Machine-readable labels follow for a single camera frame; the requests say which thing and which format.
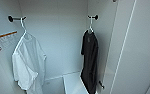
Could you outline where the white wardrobe carcass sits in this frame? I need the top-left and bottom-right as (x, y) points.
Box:
(0, 0), (119, 94)

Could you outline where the white clothes hanger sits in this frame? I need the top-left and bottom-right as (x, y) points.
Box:
(13, 16), (35, 48)
(85, 15), (96, 34)

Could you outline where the white hanging shirt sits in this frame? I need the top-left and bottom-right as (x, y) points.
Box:
(11, 31), (48, 94)

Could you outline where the white wardrobe door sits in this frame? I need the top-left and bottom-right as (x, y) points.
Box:
(100, 0), (150, 94)

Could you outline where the dark clothes rail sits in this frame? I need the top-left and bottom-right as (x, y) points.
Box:
(7, 15), (27, 23)
(87, 13), (100, 21)

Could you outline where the dark door hinge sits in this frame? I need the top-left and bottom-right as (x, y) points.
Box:
(98, 79), (106, 90)

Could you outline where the white inner drawer unit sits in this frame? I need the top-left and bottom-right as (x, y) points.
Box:
(62, 70), (99, 94)

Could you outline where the orange and white warning sticker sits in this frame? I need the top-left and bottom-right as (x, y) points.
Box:
(0, 30), (19, 53)

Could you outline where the black garment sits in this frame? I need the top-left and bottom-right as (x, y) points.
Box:
(80, 29), (100, 94)

